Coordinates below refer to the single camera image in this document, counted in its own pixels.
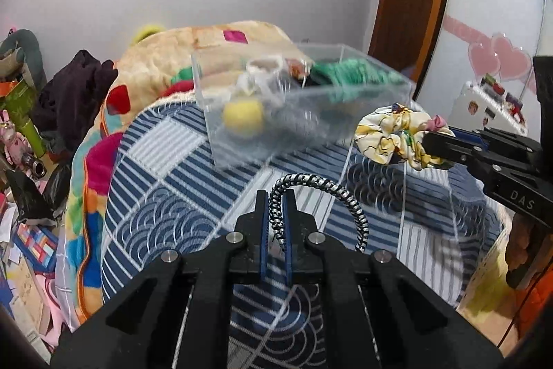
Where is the floral yellow scrunchie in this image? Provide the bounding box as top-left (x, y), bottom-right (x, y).
top-left (353, 103), bottom-right (454, 170)

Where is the beige colourful patch blanket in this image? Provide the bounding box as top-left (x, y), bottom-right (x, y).
top-left (56, 20), bottom-right (300, 324)

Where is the black white braided headband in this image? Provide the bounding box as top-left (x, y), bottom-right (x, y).
top-left (268, 173), bottom-right (369, 253)

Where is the grey plush toy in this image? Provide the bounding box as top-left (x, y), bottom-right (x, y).
top-left (1, 29), bottom-right (47, 92)

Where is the navy patterned bed cover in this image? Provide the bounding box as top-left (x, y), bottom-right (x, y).
top-left (100, 102), bottom-right (503, 368)

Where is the person's right hand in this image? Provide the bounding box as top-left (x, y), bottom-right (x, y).
top-left (505, 213), bottom-right (552, 289)

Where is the clear plastic storage box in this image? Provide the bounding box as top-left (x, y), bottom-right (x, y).
top-left (191, 44), bottom-right (414, 168)

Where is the green knitted cloth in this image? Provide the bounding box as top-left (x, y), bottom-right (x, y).
top-left (313, 58), bottom-right (404, 86)

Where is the dark purple clothing pile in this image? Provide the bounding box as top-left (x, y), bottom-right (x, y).
top-left (30, 49), bottom-right (118, 154)

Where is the pink heart wall decal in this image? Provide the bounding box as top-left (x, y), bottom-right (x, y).
top-left (442, 15), bottom-right (536, 94)

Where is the black and white fuzzy pouch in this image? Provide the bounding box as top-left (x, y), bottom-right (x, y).
top-left (289, 64), bottom-right (333, 88)

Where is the yellow round sponge ball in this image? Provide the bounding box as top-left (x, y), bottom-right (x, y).
top-left (221, 99), bottom-right (264, 138)

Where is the white velvet drawstring pouch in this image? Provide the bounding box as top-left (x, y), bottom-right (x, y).
top-left (235, 54), bottom-right (297, 104)

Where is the green cardboard box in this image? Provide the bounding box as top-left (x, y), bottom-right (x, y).
top-left (1, 80), bottom-right (46, 157)

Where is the pink bunny figure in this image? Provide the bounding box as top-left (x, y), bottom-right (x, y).
top-left (1, 110), bottom-right (31, 168)

